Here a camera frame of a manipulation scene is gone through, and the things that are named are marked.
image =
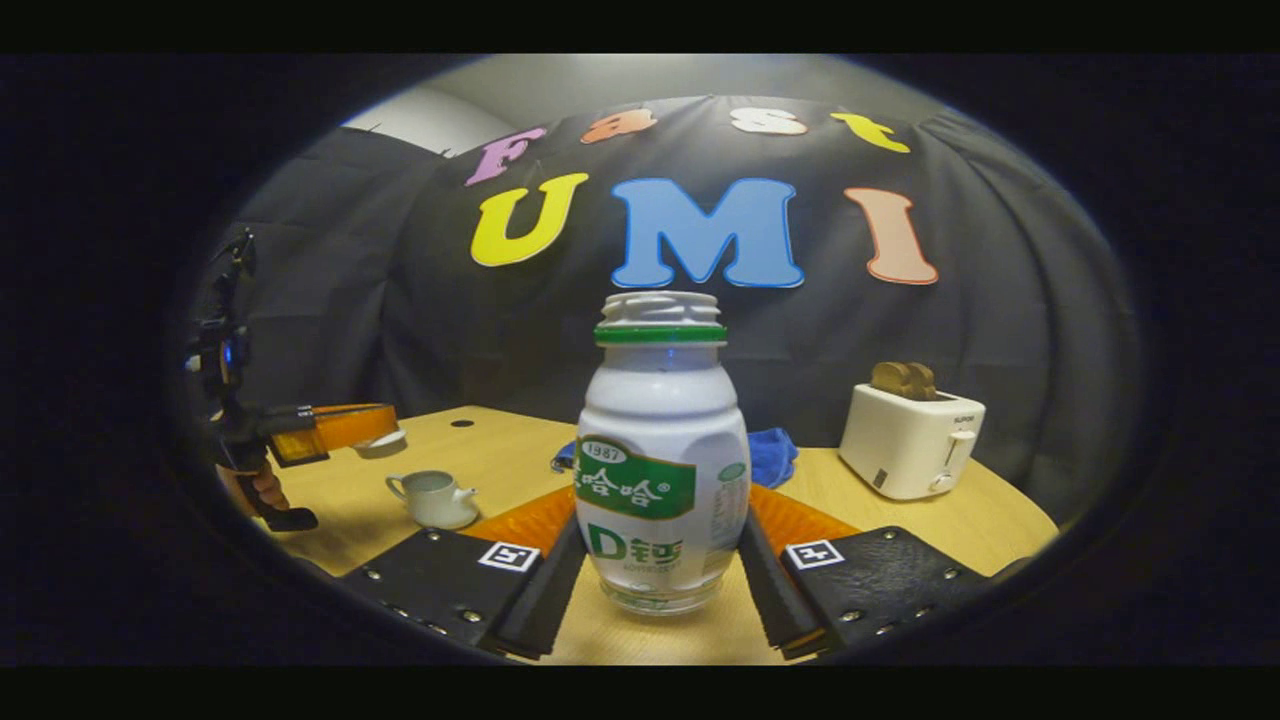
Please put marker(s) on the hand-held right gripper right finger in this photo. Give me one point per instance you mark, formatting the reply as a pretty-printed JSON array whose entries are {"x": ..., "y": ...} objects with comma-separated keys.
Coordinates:
[{"x": 770, "y": 600}]

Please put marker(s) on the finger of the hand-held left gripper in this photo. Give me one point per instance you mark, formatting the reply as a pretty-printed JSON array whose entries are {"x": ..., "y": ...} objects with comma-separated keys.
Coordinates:
[{"x": 355, "y": 428}]

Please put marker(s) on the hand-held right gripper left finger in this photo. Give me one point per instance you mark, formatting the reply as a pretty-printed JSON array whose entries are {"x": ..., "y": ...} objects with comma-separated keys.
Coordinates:
[{"x": 540, "y": 600}]

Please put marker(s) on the white teacup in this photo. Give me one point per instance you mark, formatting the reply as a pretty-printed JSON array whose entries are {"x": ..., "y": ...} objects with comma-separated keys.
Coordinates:
[{"x": 435, "y": 500}]

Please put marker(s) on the white green-label water bottle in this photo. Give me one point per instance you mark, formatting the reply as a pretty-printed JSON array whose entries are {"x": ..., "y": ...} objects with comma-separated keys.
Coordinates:
[{"x": 660, "y": 420}]

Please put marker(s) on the black backdrop cloth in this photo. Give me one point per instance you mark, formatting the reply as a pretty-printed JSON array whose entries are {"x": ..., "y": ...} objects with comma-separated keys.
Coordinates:
[{"x": 400, "y": 320}]

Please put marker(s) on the blue towel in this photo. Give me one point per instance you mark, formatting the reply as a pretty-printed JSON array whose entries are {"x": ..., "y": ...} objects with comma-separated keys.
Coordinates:
[{"x": 775, "y": 455}]

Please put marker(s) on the white toaster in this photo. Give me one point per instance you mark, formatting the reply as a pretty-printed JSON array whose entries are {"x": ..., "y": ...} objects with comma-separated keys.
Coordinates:
[{"x": 905, "y": 445}]

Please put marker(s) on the brown bread slices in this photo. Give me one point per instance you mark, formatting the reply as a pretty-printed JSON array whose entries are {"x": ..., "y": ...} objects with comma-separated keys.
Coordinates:
[{"x": 903, "y": 380}]

